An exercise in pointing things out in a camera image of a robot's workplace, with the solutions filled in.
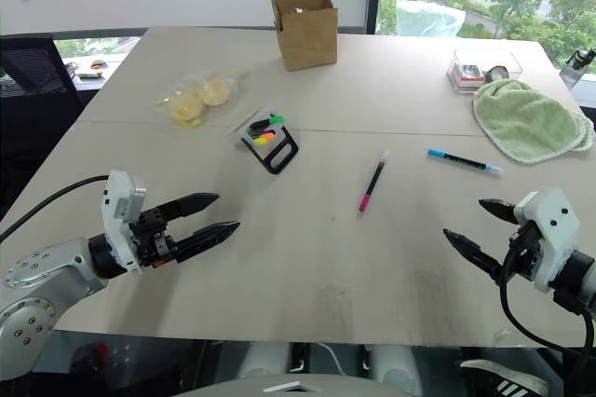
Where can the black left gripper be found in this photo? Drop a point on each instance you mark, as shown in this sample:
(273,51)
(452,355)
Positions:
(151,241)

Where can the black mesh office chair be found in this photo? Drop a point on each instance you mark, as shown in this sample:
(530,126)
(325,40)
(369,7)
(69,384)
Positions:
(28,108)

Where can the orange highlighter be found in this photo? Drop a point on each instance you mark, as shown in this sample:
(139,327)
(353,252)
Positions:
(269,137)

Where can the black holder with highlighters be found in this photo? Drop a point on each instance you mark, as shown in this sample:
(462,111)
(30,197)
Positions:
(279,154)

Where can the grey rounded robot torso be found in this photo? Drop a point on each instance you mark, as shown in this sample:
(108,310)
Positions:
(233,387)

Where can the brown cardboard box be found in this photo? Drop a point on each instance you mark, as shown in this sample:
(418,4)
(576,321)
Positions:
(309,40)

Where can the clear bag of yellow pieces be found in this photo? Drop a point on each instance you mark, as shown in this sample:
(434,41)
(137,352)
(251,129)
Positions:
(198,96)

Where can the light green towel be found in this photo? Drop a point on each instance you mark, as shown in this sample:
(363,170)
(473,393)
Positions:
(526,119)

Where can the white orange flat gadget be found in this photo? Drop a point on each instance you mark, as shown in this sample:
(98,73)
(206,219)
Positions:
(89,74)

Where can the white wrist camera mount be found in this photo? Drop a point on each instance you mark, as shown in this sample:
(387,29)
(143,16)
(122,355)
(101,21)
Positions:
(118,210)
(554,229)

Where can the yellow highlighter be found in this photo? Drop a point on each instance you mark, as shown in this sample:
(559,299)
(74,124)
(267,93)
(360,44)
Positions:
(259,140)

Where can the pink black pen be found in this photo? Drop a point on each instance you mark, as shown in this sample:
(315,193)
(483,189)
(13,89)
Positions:
(372,182)

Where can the clear plastic container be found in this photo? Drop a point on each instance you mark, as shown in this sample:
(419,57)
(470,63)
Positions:
(470,82)

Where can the small black camera device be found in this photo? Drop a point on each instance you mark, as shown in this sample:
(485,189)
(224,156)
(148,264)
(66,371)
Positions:
(582,58)

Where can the green capped black highlighter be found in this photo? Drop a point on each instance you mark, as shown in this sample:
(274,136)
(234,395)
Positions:
(261,125)

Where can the translucent green tarp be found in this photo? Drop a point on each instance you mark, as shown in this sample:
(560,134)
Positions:
(428,19)

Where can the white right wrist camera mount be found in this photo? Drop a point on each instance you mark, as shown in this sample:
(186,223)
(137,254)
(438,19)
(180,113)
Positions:
(554,229)

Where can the small dark round object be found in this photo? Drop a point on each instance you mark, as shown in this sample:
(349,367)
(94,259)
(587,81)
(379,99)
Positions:
(98,63)

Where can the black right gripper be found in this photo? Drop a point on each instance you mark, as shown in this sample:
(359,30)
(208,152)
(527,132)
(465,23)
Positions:
(526,252)

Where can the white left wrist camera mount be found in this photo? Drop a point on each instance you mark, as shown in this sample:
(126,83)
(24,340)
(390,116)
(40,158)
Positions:
(118,210)

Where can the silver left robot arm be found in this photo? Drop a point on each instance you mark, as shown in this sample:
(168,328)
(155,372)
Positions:
(46,271)

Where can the round silver white object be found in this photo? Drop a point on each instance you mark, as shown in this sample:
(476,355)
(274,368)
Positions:
(497,74)

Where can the white rounded robot leg shell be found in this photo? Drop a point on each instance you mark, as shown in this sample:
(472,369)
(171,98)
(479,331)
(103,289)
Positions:
(263,362)
(396,369)

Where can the black white-striped sneaker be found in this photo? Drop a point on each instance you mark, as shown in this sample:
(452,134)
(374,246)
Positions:
(503,378)

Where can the blue capped black pen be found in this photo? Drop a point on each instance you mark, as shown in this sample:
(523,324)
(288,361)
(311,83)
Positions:
(461,161)

